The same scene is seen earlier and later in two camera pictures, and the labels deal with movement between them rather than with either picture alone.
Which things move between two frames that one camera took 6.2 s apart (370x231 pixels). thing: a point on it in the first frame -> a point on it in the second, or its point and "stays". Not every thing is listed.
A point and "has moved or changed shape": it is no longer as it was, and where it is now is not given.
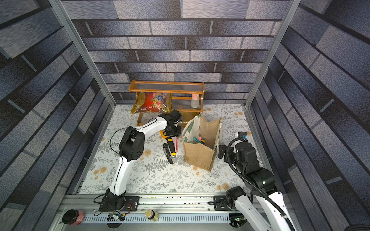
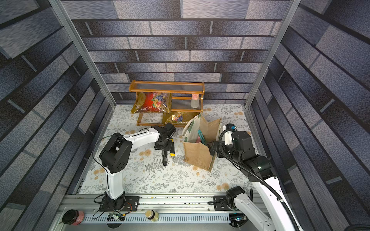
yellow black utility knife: x=162 y=133 has moved or changed shape
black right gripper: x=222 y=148 -> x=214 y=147
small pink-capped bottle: x=195 y=102 stays
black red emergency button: x=73 y=217 stays
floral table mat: x=153 y=173 stays
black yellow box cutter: x=169 y=150 -> x=165 y=158
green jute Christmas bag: x=201 y=141 stays
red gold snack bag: x=154 y=102 stays
